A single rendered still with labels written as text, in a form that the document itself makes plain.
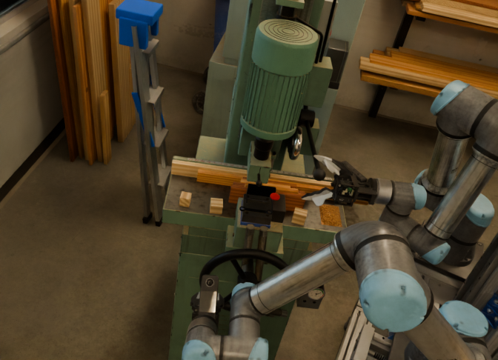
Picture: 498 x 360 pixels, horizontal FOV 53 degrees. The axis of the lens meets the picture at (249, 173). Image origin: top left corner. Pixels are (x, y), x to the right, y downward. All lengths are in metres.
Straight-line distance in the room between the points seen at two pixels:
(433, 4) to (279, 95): 2.11
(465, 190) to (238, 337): 0.73
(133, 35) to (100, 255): 1.11
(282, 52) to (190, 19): 2.75
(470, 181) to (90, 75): 2.07
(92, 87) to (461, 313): 2.22
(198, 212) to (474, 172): 0.81
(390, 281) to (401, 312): 0.07
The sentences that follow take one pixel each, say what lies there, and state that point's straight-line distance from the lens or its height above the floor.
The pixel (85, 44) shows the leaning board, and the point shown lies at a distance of 2.82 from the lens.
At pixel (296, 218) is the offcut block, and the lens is 1.61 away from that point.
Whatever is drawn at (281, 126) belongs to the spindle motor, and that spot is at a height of 1.21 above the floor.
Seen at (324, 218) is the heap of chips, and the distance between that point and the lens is 1.66.
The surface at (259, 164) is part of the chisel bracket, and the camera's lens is 1.60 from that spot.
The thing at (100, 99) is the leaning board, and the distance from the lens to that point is 2.93.
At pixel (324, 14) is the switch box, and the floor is 1.44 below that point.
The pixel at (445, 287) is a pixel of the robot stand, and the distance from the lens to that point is 1.91.
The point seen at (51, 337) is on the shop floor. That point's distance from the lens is 2.40.
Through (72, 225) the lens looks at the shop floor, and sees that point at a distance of 2.82.
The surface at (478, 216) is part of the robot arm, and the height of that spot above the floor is 1.03.
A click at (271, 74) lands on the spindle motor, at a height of 1.37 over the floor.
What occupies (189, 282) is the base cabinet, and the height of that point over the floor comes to 0.56.
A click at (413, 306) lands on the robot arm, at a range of 0.98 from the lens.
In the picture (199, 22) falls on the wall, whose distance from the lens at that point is 4.06.
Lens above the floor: 2.00
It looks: 38 degrees down
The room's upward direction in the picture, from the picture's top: 12 degrees clockwise
